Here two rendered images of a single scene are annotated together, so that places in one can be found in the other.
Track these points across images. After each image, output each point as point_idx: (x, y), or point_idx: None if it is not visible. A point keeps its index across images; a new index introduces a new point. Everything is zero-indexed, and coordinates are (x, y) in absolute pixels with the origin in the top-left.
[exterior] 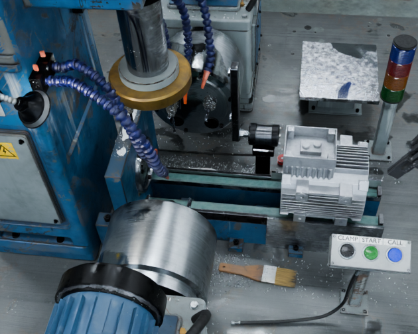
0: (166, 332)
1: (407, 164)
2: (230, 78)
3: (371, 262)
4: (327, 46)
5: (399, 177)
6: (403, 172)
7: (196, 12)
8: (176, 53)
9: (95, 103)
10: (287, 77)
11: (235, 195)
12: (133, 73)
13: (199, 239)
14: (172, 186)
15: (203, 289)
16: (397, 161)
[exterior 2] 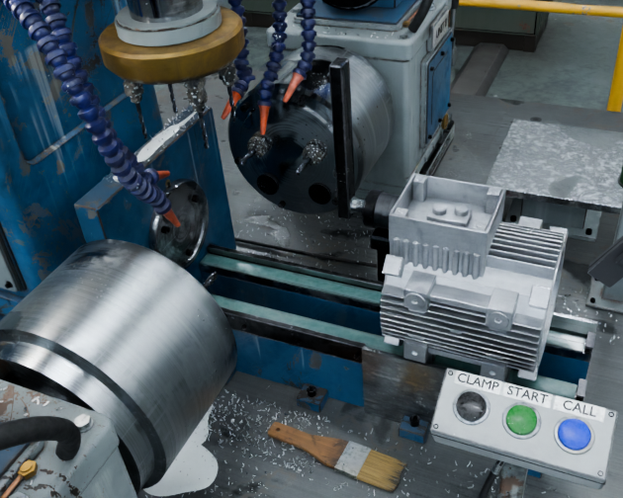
0: None
1: None
2: (330, 85)
3: (518, 440)
4: (552, 127)
5: (612, 285)
6: (622, 272)
7: (332, 29)
8: (229, 11)
9: (124, 115)
10: (484, 176)
11: (331, 314)
12: (132, 15)
13: (179, 324)
14: (232, 282)
15: (152, 419)
16: (610, 246)
